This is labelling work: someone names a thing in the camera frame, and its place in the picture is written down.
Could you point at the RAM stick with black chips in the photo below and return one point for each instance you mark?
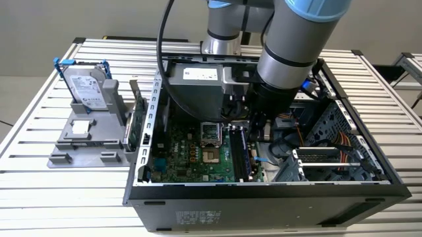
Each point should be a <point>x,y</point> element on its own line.
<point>244,153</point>

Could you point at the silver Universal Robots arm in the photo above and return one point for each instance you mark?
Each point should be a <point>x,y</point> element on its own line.
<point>296,37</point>

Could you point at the black RAM slot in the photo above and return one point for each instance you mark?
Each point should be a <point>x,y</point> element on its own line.
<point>232,153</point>
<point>236,153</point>

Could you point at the grey power supply unit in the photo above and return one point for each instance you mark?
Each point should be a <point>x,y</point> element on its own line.
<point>197,91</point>

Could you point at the CPU socket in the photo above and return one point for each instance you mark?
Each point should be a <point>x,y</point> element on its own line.
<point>211,156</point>

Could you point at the metal disk bay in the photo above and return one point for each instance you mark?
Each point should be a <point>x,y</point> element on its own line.
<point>329,164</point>

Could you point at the green motherboard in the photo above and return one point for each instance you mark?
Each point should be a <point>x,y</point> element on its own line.
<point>184,160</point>

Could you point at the green graphics card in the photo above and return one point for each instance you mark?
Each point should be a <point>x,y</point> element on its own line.
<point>140,106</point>

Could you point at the aluminium side table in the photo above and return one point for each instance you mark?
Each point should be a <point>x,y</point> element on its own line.
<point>412,64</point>

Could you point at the black Dell PC case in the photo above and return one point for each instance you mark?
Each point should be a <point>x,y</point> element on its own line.
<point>229,209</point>

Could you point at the black bar with yellow end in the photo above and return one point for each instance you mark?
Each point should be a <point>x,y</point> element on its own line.
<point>130,38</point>

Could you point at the grey parts rack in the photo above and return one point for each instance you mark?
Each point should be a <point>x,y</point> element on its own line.
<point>105,128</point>

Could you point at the silver hard disk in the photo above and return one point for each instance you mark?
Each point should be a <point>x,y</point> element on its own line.
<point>85,89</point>

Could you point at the silver CPU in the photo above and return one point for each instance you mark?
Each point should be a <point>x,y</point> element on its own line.
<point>80,126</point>

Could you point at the blue disk carrier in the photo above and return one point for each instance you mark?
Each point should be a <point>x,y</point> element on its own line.
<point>66,61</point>

